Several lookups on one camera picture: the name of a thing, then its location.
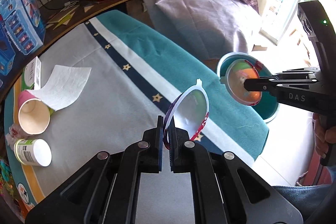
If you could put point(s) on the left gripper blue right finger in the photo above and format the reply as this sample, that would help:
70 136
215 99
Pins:
172 143

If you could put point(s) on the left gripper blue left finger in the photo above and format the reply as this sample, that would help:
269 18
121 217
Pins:
159 142

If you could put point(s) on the purple white round lid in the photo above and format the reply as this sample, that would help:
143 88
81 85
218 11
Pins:
189 111

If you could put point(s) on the orange green round lid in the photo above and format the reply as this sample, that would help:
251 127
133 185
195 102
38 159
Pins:
237 73

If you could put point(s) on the white paper towel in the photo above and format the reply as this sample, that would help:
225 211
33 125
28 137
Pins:
63 87

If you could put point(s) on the white jar green band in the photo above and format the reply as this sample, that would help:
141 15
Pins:
34 152

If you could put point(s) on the pink paper cup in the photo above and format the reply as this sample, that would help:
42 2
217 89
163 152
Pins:
33 115

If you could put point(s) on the green white medicine box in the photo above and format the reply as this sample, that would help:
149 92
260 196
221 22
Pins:
31 75

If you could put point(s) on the clear plastic bag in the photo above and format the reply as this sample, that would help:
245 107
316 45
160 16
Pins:
15 133

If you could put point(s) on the right hand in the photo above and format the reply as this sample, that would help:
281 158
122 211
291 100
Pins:
322 137

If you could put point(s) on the striped teal grey tablecloth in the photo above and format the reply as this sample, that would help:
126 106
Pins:
135 75

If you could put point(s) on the purple cloth covered furniture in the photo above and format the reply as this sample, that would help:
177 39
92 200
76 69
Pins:
207 29

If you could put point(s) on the blue toy set box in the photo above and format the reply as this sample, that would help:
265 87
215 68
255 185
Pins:
22 33

